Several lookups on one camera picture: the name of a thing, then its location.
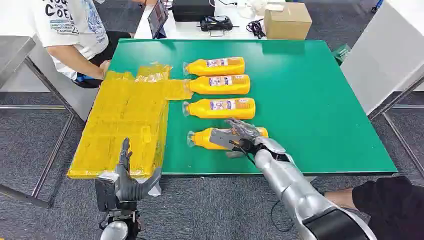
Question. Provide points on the white side table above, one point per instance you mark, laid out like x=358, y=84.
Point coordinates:
x=387, y=49

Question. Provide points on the small green box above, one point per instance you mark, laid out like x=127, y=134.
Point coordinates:
x=342, y=53

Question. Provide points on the dark tablet on stand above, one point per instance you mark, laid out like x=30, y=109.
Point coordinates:
x=157, y=16

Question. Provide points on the steel bench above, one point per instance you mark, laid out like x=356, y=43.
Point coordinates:
x=13, y=56

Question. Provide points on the green table mat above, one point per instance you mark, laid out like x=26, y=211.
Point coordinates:
x=298, y=99

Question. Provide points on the black controller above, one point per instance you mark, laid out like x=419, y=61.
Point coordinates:
x=215, y=24

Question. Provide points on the person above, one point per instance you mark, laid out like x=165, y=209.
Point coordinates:
x=73, y=20

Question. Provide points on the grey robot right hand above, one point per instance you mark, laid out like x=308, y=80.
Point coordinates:
x=248, y=132

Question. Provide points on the yellow plastic sheet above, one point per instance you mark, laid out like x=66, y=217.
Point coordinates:
x=122, y=116

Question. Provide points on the person's hand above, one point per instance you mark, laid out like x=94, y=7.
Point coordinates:
x=105, y=69

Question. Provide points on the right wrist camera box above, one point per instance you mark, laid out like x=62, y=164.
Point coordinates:
x=223, y=138

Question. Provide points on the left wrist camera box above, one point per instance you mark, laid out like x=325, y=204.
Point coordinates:
x=106, y=195

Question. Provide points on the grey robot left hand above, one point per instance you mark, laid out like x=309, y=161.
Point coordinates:
x=126, y=188

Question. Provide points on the orange drink bottle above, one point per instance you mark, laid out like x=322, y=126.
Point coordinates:
x=202, y=139
x=218, y=69
x=202, y=86
x=198, y=111

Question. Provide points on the white desk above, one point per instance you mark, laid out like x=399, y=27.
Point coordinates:
x=185, y=31

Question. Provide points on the white crumpled bag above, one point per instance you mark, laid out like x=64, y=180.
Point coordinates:
x=251, y=8

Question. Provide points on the black case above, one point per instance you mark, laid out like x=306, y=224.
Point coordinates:
x=192, y=10

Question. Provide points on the person's leg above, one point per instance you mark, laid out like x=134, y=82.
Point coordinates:
x=391, y=205

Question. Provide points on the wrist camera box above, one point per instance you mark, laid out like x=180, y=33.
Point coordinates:
x=106, y=195
x=223, y=138

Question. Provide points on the brown cardboard box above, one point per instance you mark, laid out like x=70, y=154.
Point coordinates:
x=288, y=23

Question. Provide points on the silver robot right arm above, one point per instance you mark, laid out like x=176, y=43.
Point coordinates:
x=291, y=185

